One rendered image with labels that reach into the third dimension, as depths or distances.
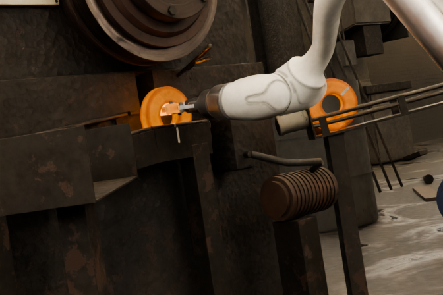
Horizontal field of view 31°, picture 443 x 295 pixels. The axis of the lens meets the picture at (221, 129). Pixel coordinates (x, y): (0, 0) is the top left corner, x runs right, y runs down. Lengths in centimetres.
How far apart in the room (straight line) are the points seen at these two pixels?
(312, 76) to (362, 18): 809
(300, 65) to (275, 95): 15
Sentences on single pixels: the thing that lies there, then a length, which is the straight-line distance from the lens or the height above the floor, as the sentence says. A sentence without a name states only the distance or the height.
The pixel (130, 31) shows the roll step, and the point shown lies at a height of 96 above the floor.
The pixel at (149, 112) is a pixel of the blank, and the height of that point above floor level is 75.
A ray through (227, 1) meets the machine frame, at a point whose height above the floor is 107.
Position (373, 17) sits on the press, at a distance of 1016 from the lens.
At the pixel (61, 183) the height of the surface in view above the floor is 63.
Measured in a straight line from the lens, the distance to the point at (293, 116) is 233.
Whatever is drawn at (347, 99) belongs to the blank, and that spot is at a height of 71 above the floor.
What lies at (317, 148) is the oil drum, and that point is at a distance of 474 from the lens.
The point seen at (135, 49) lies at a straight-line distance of 207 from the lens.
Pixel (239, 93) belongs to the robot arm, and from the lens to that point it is 186.
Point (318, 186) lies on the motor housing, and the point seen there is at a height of 49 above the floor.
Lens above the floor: 67
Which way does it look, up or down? level
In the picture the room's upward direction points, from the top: 9 degrees counter-clockwise
